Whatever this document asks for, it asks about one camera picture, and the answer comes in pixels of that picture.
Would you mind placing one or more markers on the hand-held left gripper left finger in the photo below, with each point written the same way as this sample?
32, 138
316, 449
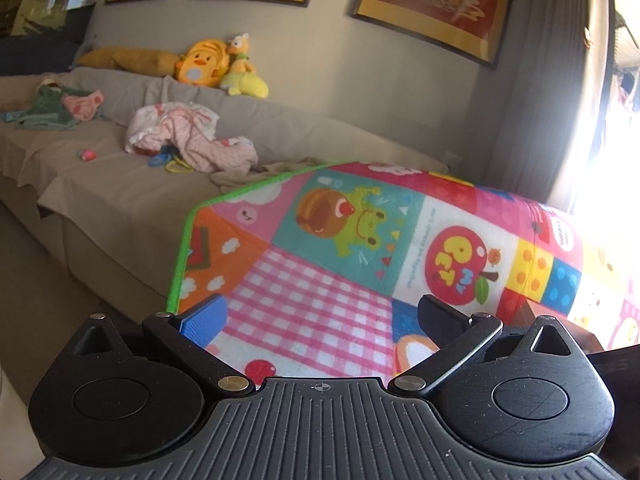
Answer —
205, 321

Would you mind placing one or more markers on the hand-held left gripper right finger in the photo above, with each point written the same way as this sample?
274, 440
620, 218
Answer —
442, 317

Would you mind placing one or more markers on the pink cardboard box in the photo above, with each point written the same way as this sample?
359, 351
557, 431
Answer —
527, 315

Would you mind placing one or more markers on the colourful cartoon play mat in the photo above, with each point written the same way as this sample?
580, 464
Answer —
325, 280

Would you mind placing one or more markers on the grey sofa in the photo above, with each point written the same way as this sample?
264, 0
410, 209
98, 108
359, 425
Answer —
125, 195

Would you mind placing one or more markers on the beige cloth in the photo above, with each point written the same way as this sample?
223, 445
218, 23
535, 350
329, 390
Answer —
240, 175

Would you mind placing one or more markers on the blue yellow teether rings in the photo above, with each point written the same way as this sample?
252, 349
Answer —
160, 160

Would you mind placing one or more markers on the pink white clothes pile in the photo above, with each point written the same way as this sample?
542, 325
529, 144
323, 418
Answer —
190, 130

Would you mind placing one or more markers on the small pink toy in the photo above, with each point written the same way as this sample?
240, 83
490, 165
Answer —
87, 154

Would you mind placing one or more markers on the yellow plush toy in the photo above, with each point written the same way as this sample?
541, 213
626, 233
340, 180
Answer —
245, 80

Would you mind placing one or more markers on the pink cloth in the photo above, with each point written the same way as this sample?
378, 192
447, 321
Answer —
82, 105

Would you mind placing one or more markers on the yellow duck plush backpack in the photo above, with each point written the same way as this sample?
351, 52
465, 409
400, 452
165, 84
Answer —
200, 65

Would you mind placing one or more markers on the green cloth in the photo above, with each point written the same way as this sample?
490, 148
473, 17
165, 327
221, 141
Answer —
45, 110

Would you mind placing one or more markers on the grey curtain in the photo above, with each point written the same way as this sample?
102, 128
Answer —
575, 85

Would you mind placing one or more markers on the yellow pillow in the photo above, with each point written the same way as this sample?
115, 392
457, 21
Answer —
130, 60

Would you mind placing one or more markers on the dark glass cabinet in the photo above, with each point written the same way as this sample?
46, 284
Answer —
40, 25

